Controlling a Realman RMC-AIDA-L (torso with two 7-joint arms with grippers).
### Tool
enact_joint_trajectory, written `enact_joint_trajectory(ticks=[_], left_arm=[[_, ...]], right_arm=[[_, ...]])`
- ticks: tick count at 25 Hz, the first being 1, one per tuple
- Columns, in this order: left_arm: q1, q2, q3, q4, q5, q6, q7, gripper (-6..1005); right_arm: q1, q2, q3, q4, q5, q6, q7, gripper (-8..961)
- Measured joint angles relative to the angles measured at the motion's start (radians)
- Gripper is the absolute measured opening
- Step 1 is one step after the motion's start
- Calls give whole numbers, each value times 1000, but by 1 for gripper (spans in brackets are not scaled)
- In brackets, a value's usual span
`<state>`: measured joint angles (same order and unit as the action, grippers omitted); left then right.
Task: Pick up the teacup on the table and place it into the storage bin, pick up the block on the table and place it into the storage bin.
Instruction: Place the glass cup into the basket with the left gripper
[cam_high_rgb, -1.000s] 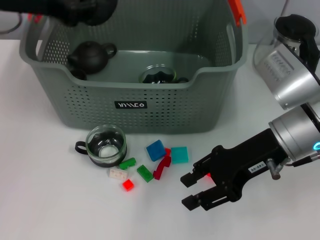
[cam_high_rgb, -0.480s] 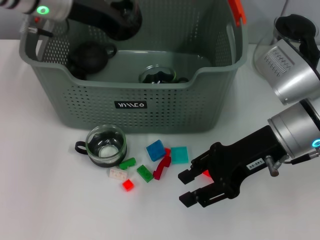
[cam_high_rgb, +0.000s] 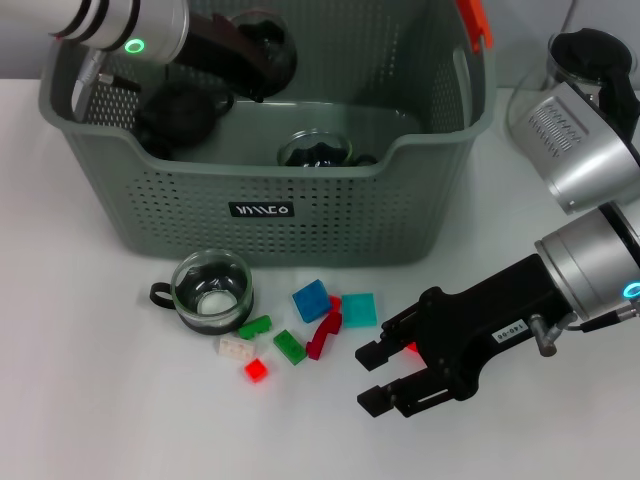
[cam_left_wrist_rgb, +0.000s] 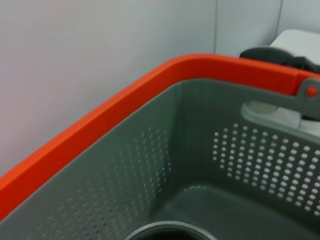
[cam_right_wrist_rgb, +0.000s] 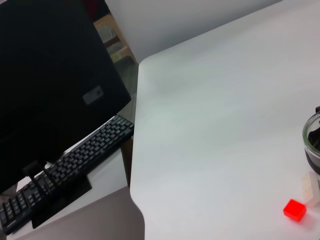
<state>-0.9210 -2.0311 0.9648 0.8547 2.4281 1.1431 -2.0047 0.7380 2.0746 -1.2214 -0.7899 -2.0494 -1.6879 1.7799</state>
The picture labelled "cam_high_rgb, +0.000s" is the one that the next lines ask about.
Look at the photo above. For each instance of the glass pitcher black lid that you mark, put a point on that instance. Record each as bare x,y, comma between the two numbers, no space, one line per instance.
590,55

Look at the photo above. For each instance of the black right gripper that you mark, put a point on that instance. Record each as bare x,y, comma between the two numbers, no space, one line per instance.
475,325

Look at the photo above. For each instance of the silver cylindrical connector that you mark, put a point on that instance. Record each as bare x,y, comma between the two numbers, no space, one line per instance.
544,340

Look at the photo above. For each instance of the grey perforated storage bin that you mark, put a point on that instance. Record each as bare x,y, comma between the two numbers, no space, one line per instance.
200,225

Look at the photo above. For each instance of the black clay teapot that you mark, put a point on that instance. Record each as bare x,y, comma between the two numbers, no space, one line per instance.
175,112

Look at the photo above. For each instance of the green rectangular brick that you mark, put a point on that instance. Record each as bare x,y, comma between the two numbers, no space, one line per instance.
290,346

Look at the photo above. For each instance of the red slope brick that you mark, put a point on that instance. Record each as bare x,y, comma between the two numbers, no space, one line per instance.
413,347

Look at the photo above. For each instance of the small black teacup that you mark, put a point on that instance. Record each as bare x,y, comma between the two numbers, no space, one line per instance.
156,148

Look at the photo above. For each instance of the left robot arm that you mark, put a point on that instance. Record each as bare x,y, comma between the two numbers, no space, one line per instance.
100,20

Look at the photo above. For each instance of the cyan flat square brick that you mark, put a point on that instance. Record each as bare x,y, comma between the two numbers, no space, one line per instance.
359,310

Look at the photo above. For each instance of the translucent white long brick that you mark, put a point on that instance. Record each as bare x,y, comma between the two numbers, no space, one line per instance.
236,347

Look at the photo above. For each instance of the small red square brick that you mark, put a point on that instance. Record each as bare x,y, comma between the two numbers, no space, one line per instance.
256,370

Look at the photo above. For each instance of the dark red curved brick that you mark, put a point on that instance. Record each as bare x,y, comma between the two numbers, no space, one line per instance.
322,340

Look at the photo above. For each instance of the small red round brick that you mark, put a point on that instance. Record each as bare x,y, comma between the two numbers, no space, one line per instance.
336,302

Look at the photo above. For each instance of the blue square brick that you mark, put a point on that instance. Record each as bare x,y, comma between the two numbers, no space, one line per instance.
312,302

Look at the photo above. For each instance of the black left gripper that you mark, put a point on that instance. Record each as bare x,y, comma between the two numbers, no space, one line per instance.
220,50

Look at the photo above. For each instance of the green arch brick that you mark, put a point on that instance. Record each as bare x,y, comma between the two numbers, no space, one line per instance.
255,328

